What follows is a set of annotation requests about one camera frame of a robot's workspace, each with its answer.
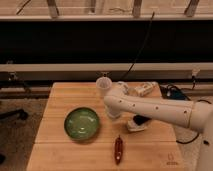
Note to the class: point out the green ceramic bowl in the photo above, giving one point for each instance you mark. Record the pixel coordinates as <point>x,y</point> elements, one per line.
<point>81,124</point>

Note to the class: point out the black office chair base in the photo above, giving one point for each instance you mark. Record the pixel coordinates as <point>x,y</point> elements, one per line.
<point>21,114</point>

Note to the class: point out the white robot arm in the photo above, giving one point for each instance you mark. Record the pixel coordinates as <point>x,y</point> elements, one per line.
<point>197,116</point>

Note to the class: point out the white rectangular carton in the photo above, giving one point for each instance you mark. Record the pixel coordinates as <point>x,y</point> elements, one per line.
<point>145,88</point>

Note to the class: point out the white small box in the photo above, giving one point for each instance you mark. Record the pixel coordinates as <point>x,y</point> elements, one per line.
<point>133,127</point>

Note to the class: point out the red brown chili pepper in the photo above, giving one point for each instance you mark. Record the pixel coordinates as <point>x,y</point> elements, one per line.
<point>118,150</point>

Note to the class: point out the white window sill rail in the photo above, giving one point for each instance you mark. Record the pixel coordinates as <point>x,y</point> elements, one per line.
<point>105,67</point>

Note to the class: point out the translucent plastic cup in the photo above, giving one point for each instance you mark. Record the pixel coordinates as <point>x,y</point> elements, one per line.
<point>103,84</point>

